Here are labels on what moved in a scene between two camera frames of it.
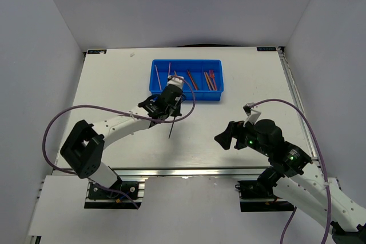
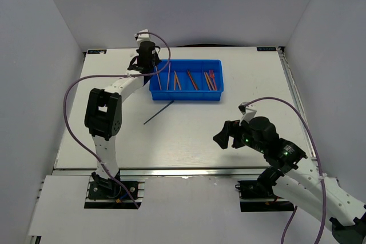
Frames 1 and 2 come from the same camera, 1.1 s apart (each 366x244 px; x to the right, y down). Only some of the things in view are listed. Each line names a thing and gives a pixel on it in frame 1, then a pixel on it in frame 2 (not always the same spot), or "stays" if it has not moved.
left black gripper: [176, 112] -> [157, 60]
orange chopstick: [158, 77] stays
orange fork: [210, 80] stays
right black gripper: [235, 130] stays
